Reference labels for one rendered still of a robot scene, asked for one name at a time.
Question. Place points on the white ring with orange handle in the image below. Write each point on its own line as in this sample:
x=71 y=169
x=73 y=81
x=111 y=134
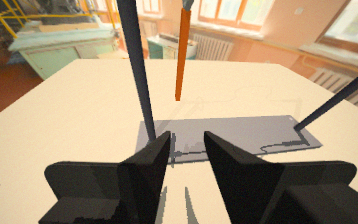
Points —
x=183 y=41

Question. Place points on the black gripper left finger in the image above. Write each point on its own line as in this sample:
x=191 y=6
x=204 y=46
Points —
x=137 y=180

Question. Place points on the grey and green bent wire on two posts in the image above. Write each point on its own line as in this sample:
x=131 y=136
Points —
x=259 y=135

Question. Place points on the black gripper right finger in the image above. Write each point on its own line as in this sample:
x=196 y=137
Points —
x=251 y=187

